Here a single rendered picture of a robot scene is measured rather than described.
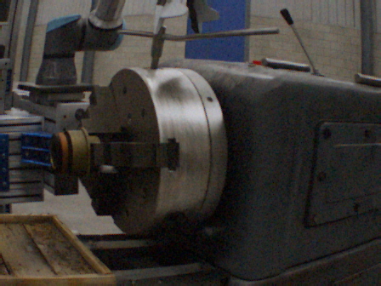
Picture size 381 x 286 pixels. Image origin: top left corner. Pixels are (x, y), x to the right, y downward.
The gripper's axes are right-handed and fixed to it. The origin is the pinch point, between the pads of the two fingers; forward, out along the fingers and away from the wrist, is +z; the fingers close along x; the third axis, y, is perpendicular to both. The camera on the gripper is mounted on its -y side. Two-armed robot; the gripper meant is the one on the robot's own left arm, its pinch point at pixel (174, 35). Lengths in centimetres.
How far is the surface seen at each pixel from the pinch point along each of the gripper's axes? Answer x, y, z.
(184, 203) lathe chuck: -6.8, 10.0, 26.9
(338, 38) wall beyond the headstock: 1072, -229, -7
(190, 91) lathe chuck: -1.7, 5.6, 9.5
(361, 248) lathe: 30, 40, 42
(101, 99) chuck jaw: -3.4, -12.4, 13.9
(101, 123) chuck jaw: -6.1, -9.5, 17.7
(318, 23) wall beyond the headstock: 1085, -289, -33
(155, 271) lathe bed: -5.6, 5.0, 43.9
